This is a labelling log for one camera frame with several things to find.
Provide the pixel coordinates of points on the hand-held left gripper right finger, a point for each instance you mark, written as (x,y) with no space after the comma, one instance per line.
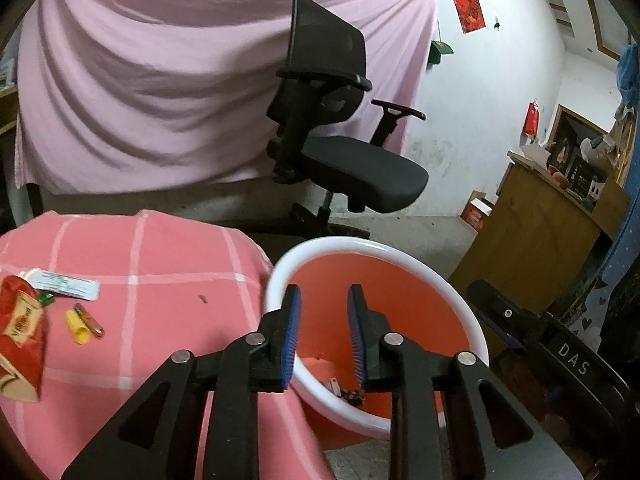
(356,340)

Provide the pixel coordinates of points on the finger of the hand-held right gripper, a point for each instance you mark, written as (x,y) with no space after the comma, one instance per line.
(505,312)

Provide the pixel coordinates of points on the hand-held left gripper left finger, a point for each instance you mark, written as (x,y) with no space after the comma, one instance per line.
(293,340)

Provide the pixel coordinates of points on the orange bucket with white rim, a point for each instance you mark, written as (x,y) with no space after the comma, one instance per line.
(330,280)

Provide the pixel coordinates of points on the orange lighter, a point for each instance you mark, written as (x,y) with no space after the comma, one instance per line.
(90,319)

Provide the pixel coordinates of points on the yellow lighter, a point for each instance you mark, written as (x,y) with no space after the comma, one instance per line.
(77,327)

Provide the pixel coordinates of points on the white medicine pack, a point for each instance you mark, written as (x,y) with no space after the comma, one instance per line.
(70,285)

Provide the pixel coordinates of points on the green lighter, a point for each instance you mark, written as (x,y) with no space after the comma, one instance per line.
(46,299)

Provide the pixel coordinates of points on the red snack bag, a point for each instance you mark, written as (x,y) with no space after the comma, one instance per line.
(22,330)

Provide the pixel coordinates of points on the wooden cabinet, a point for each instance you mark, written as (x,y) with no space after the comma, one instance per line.
(530,240)

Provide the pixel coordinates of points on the blue printed cloth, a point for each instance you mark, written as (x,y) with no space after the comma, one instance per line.
(620,270)

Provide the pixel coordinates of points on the red cardboard box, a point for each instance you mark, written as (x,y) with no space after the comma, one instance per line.
(477,212)

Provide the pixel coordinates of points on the small orange fruit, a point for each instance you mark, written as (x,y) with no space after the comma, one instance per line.
(558,179)

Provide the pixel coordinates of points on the pink checked tablecloth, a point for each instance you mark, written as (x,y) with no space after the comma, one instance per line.
(165,270)

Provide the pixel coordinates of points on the white paper box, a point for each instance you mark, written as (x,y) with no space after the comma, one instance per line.
(534,151)

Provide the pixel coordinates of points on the black office chair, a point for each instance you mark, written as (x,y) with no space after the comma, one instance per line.
(360,170)

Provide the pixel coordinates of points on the red hanging ornament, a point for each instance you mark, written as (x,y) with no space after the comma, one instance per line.
(531,119)

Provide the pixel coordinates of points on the blue hanging cloth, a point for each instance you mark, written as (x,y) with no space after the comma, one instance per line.
(629,75)

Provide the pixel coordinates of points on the green hanging ornament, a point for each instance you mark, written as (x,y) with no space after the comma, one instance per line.
(442,51)

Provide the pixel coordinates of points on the pink hanging sheet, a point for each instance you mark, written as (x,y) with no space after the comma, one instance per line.
(150,85)

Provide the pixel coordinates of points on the wooden shelf unit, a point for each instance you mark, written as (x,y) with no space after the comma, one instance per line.
(6,110)

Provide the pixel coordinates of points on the red diamond wall poster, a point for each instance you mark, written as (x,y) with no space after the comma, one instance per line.
(468,10)

